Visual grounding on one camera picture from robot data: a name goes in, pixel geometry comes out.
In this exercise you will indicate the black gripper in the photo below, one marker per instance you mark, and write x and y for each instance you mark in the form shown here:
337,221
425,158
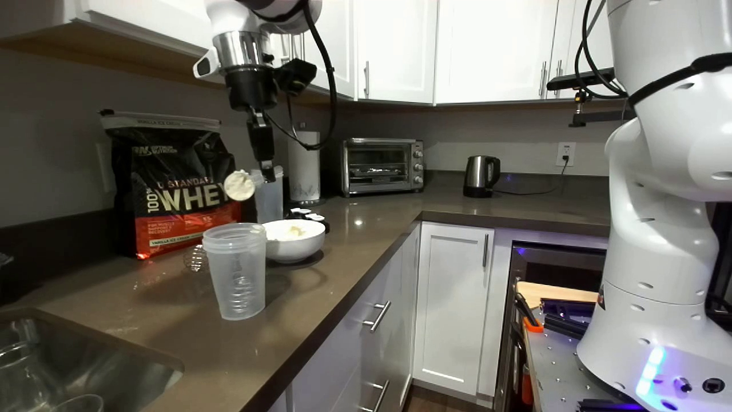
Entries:
252,87

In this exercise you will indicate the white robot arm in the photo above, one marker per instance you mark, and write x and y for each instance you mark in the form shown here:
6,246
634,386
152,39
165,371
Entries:
238,53

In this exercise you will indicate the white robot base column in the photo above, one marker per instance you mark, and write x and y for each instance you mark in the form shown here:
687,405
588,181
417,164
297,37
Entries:
650,334

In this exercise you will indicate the tall frosted shaker cup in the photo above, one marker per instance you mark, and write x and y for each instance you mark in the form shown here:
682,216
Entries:
267,196

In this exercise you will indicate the white bowl with powder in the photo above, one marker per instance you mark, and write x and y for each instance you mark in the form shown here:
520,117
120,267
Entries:
290,241

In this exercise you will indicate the clear plastic shaker cup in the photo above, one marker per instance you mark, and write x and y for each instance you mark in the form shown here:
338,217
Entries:
235,264

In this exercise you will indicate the white paper towel roll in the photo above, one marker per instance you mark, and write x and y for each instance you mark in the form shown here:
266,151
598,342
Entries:
305,168

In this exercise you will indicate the black shaker lid white cap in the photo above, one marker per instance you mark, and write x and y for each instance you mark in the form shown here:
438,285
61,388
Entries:
307,213

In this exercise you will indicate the black whey protein bag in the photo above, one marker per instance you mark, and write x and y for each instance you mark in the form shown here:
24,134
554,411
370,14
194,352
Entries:
168,172

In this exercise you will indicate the silver toaster oven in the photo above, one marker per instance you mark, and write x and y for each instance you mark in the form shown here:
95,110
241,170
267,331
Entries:
370,165

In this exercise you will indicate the stainless steel sink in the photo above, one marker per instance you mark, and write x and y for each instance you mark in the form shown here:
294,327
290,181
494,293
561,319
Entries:
50,364

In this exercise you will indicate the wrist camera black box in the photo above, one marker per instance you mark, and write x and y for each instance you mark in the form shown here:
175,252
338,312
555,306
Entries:
295,76

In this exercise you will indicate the wire whisk ball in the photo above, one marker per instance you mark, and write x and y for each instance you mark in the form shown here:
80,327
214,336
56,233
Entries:
194,259

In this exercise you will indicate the wall power outlet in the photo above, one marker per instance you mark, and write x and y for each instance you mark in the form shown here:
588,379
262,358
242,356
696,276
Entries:
565,151

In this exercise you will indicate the black camera on stand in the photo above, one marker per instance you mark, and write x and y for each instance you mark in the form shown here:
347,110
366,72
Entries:
582,86

